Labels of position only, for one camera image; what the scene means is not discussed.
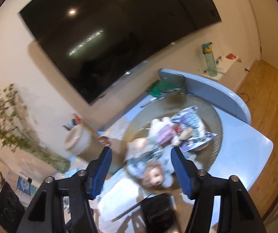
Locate striped white snack bag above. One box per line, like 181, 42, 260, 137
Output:
171, 106, 217, 153

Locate checked hair bow clip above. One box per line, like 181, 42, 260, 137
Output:
124, 138, 175, 190

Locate purple tissue pack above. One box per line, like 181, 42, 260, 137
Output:
155, 124, 177, 146

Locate white fluffy plush toy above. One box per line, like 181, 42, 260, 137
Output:
149, 117, 171, 133

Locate stack of books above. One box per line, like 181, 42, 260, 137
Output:
5, 172, 37, 208

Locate grey round basket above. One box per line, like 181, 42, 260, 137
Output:
123, 95, 223, 193

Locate tan cylinder canister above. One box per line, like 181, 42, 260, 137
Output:
64, 124, 105, 162

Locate glass vase with plants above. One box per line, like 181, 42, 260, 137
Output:
0, 84, 70, 173

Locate pens in holder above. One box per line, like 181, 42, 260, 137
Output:
62, 113, 82, 131

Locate green water bottle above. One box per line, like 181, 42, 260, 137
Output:
202, 42, 218, 77

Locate green glass bowl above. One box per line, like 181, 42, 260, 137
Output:
158, 74, 186, 94

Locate white side shelf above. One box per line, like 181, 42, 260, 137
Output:
202, 53, 242, 82

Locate black camera box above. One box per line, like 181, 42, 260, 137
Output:
0, 182, 25, 233

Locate black wall television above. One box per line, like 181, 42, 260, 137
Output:
20, 0, 221, 104

